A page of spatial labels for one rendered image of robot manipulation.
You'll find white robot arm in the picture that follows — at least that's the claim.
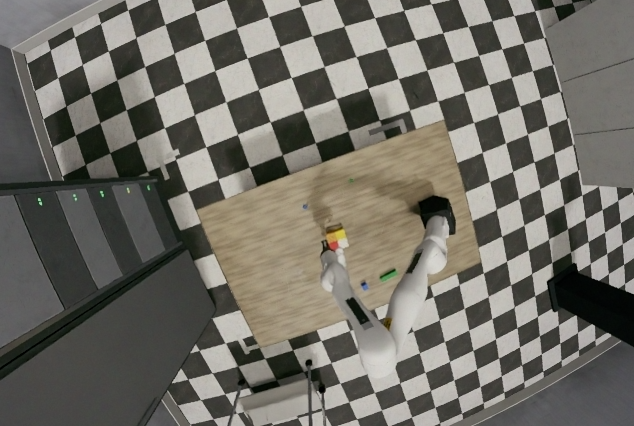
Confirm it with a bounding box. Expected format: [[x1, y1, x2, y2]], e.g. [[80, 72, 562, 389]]
[[320, 216, 449, 378]]

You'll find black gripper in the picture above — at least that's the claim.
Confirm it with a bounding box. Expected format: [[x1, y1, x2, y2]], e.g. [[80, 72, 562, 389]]
[[320, 239, 335, 259]]

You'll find green rectangular block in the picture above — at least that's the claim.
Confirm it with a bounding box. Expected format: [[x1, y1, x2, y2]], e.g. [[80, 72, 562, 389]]
[[380, 269, 398, 282]]

